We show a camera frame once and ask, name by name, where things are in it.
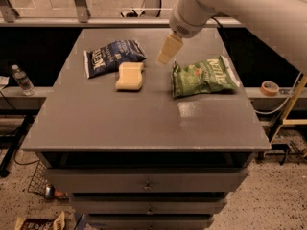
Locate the blue chip bag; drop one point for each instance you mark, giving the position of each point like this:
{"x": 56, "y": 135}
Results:
{"x": 107, "y": 59}

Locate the clear water bottle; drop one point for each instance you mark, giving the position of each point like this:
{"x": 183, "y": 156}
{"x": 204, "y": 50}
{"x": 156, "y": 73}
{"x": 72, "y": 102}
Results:
{"x": 23, "y": 80}

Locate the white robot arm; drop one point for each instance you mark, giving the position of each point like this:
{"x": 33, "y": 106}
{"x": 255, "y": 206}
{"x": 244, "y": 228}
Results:
{"x": 281, "y": 24}

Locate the metal railing frame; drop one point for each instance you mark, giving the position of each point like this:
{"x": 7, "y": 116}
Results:
{"x": 85, "y": 13}

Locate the brown snack bag on floor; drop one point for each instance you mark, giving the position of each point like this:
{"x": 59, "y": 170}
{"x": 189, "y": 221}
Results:
{"x": 57, "y": 223}

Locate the yellow sponge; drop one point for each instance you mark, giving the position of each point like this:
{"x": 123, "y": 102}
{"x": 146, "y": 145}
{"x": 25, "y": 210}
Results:
{"x": 130, "y": 76}

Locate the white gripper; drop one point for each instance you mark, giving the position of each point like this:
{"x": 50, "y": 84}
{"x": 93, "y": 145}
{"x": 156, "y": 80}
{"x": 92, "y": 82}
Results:
{"x": 181, "y": 24}

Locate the wire basket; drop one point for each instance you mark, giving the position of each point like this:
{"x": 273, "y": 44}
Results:
{"x": 38, "y": 182}

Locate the roll of tape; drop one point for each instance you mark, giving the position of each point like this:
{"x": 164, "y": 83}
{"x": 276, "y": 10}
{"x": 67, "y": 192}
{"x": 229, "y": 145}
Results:
{"x": 269, "y": 88}

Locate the green Kettle chip bag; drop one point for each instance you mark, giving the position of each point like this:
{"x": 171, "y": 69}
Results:
{"x": 204, "y": 77}

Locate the grey drawer cabinet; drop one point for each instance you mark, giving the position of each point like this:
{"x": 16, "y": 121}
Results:
{"x": 142, "y": 160}

